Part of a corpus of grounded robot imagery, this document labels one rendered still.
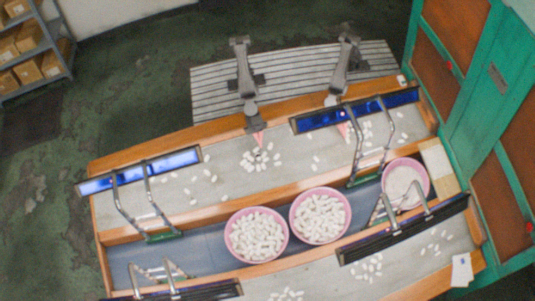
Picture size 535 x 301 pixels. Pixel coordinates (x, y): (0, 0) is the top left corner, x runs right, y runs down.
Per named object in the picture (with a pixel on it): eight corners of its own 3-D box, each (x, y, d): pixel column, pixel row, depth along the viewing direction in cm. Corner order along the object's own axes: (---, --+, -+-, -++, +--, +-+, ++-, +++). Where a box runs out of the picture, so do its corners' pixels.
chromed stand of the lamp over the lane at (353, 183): (333, 156, 207) (339, 100, 168) (369, 144, 208) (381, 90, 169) (346, 191, 197) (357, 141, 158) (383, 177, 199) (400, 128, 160)
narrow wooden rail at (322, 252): (116, 295, 177) (108, 291, 168) (453, 194, 192) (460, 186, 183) (119, 304, 175) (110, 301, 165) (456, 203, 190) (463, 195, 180)
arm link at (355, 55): (357, 64, 224) (355, 45, 193) (347, 60, 226) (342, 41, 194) (360, 55, 224) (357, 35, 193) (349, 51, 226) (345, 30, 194)
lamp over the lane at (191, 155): (79, 183, 166) (73, 176, 160) (200, 144, 171) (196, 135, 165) (80, 199, 162) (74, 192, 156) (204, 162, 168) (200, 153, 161)
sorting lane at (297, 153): (92, 184, 202) (91, 182, 200) (412, 93, 217) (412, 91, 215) (99, 235, 187) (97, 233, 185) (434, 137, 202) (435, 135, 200)
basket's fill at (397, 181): (376, 178, 198) (378, 172, 193) (412, 163, 200) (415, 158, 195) (390, 218, 188) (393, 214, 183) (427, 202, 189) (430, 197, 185)
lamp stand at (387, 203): (360, 230, 187) (377, 190, 148) (396, 214, 189) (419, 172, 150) (371, 264, 178) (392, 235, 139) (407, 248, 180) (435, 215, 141)
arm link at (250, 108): (263, 113, 183) (258, 85, 181) (242, 117, 183) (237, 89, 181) (261, 110, 194) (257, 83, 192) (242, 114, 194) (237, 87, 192)
